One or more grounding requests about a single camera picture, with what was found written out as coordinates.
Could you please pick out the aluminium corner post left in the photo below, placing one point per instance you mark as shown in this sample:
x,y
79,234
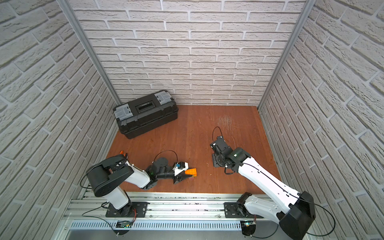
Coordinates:
x,y
80,32

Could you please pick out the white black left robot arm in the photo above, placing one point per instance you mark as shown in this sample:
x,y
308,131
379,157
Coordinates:
x,y
106,177

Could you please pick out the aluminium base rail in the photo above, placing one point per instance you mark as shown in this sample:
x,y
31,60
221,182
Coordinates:
x,y
161,206

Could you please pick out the aluminium corner post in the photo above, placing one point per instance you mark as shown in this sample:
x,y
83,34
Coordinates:
x,y
80,32
307,8

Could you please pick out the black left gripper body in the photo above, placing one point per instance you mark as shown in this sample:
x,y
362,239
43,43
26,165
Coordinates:
x,y
177,177

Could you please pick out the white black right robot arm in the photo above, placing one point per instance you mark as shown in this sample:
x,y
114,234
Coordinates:
x,y
293,211

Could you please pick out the orange long lego brick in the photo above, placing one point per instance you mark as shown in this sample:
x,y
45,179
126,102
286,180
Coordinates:
x,y
192,172

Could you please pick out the aluminium corner post right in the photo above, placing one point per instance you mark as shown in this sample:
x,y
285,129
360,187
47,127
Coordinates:
x,y
307,8

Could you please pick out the black plastic toolbox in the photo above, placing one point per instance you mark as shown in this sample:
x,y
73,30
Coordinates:
x,y
142,115

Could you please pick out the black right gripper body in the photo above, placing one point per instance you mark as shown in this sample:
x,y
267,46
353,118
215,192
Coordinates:
x,y
217,161

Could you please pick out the white perforated cable tray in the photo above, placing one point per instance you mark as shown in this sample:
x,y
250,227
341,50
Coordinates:
x,y
160,225

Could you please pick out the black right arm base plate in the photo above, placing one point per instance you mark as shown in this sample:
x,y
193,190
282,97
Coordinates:
x,y
233,211

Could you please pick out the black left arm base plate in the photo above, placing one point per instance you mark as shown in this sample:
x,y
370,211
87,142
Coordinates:
x,y
132,209

